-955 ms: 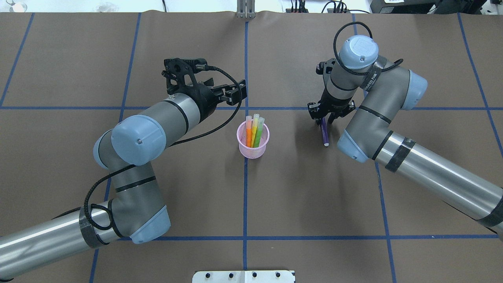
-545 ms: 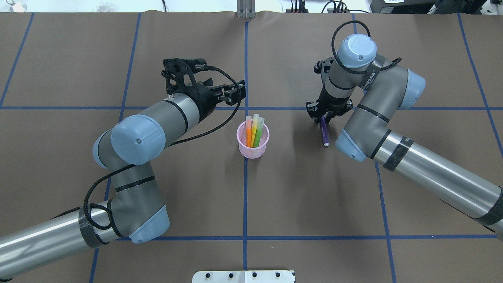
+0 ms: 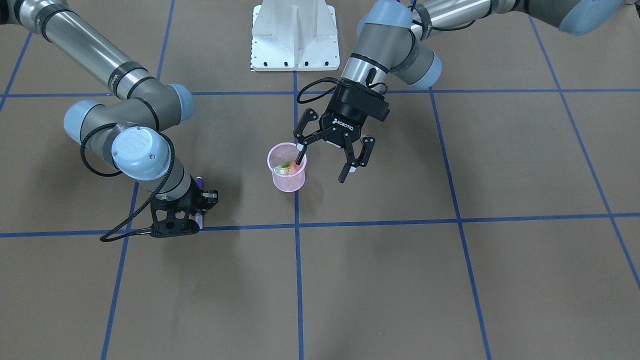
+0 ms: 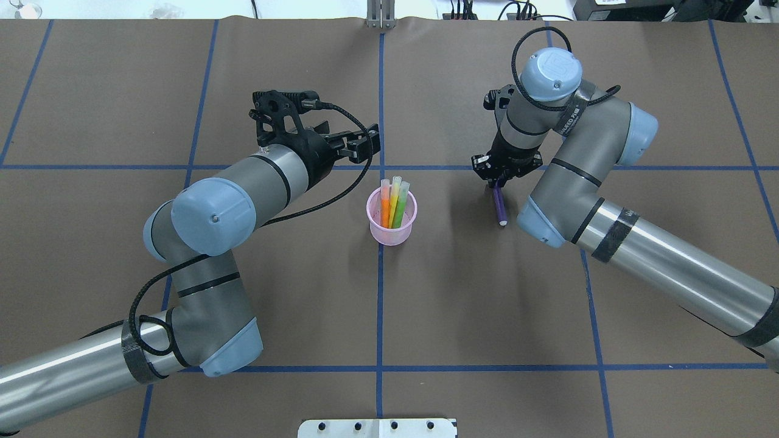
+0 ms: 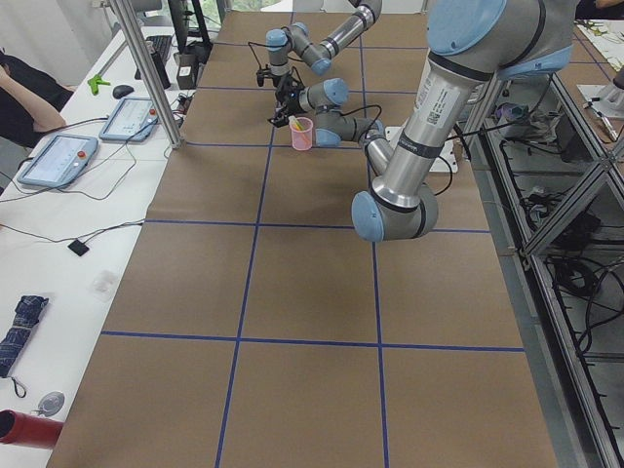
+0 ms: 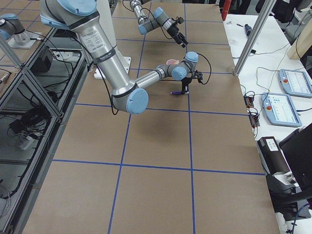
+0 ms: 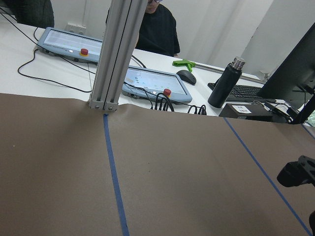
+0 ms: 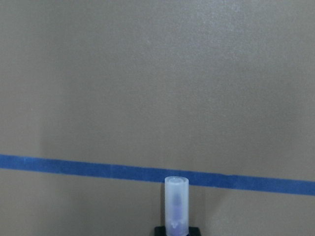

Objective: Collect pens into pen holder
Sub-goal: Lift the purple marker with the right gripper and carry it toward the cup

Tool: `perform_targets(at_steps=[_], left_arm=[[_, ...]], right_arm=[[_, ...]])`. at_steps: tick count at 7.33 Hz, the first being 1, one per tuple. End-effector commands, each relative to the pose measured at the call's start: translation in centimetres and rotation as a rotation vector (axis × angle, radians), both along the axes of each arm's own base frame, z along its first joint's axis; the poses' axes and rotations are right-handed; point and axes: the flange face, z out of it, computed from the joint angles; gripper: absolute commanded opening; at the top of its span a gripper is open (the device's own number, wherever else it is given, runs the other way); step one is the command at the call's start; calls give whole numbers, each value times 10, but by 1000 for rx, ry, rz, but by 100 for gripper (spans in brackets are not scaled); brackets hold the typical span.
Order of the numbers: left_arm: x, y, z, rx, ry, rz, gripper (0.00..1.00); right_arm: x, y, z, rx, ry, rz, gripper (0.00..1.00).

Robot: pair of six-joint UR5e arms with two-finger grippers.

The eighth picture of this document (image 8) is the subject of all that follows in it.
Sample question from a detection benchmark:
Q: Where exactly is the purple highlighter pen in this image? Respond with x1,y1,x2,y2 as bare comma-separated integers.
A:
164,176,189,236

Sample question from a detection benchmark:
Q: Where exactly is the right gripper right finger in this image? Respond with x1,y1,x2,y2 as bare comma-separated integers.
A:
188,226,202,236

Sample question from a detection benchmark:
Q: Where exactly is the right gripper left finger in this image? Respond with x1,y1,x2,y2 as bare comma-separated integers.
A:
154,226,166,236

